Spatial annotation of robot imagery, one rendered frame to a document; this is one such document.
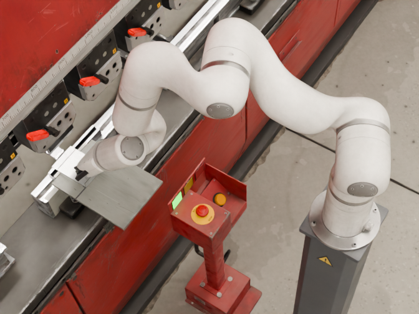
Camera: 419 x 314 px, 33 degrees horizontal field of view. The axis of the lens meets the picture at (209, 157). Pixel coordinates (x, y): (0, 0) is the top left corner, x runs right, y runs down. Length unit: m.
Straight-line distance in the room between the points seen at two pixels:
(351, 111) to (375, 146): 0.09
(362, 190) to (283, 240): 1.48
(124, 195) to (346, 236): 0.62
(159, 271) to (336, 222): 1.22
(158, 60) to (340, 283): 0.97
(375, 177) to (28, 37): 0.82
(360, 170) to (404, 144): 1.79
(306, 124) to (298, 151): 1.74
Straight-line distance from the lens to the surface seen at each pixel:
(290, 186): 3.11
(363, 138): 1.54
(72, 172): 2.03
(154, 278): 2.88
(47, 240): 2.09
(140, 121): 1.54
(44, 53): 1.69
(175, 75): 1.36
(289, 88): 1.43
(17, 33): 1.59
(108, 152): 1.70
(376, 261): 2.99
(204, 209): 2.13
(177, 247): 2.92
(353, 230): 1.85
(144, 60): 1.39
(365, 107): 1.58
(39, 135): 1.75
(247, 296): 2.87
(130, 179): 1.98
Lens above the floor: 2.69
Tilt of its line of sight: 58 degrees down
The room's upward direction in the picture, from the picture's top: 5 degrees counter-clockwise
